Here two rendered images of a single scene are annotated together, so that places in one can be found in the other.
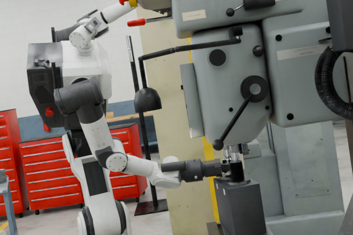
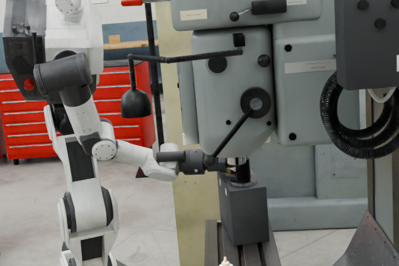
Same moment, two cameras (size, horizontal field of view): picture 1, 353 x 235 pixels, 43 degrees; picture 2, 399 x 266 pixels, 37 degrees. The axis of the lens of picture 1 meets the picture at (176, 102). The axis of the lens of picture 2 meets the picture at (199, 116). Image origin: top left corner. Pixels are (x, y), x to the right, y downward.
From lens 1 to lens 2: 0.31 m
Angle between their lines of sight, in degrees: 10
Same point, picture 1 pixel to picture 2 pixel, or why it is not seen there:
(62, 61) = (46, 27)
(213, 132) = (206, 144)
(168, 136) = (177, 98)
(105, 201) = (91, 189)
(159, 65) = not seen: hidden behind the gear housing
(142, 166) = (134, 154)
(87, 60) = (75, 28)
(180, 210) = (187, 187)
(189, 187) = not seen: hidden behind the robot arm
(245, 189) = (249, 192)
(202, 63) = (200, 67)
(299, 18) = (314, 26)
